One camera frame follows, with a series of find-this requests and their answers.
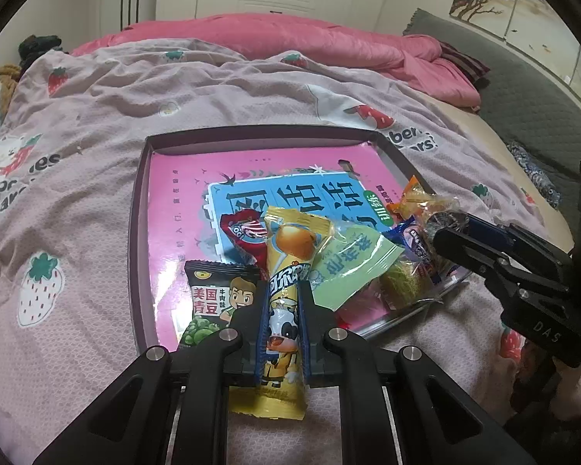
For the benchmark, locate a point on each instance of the grey quilted headboard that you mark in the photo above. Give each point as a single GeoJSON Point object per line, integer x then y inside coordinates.
{"type": "Point", "coordinates": [537, 97]}

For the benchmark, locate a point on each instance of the red snack packet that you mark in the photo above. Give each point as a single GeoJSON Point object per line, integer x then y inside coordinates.
{"type": "Point", "coordinates": [244, 237]}

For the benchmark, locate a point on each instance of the strawberry printed blanket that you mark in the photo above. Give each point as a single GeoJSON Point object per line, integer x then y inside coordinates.
{"type": "Point", "coordinates": [101, 164]}

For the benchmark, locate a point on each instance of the grey cardboard box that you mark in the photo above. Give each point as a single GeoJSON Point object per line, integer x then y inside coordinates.
{"type": "Point", "coordinates": [136, 232]}

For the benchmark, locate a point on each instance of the brown knitted cloth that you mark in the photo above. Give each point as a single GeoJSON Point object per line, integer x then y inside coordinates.
{"type": "Point", "coordinates": [7, 75]}

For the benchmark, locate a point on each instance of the blue snack packet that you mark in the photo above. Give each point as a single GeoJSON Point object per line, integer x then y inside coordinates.
{"type": "Point", "coordinates": [416, 242]}

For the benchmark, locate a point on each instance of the pink book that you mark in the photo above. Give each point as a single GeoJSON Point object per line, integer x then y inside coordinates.
{"type": "Point", "coordinates": [174, 203]}

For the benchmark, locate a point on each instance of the pink quilt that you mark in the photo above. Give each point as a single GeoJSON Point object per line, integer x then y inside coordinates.
{"type": "Point", "coordinates": [295, 43]}

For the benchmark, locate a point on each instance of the long yellow snack packet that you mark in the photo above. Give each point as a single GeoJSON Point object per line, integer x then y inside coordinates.
{"type": "Point", "coordinates": [283, 252]}

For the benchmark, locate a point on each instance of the black green pea packet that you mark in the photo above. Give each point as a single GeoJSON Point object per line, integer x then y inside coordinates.
{"type": "Point", "coordinates": [208, 295]}

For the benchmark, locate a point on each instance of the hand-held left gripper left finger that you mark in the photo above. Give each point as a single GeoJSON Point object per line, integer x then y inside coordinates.
{"type": "Point", "coordinates": [260, 344]}

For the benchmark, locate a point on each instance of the beige bed sheet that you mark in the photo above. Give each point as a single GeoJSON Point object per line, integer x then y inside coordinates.
{"type": "Point", "coordinates": [479, 140]}

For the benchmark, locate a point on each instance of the dark floral cloth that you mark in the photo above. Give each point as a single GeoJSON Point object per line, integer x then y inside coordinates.
{"type": "Point", "coordinates": [532, 169]}

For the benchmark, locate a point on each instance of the clear-wrapped small cake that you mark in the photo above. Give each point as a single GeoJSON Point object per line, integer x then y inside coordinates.
{"type": "Point", "coordinates": [406, 281]}

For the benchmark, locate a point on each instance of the orange snack packet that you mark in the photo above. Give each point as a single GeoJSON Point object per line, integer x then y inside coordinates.
{"type": "Point", "coordinates": [411, 203]}

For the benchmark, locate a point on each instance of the pile of dark clothes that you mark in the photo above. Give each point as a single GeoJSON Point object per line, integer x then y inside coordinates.
{"type": "Point", "coordinates": [38, 46]}

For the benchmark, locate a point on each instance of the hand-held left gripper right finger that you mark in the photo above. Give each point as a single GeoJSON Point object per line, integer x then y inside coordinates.
{"type": "Point", "coordinates": [306, 344]}

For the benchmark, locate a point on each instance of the dark striped pillow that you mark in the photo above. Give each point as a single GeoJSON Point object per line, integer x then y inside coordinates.
{"type": "Point", "coordinates": [465, 63]}

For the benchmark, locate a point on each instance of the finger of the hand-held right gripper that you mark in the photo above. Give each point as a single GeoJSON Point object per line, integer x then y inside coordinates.
{"type": "Point", "coordinates": [465, 249]}
{"type": "Point", "coordinates": [486, 232]}

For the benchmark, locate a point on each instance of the light green cake packet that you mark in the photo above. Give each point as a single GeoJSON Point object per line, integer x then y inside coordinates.
{"type": "Point", "coordinates": [353, 261]}

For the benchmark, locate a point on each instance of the dark chocolate packet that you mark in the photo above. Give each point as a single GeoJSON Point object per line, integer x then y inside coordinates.
{"type": "Point", "coordinates": [440, 220]}

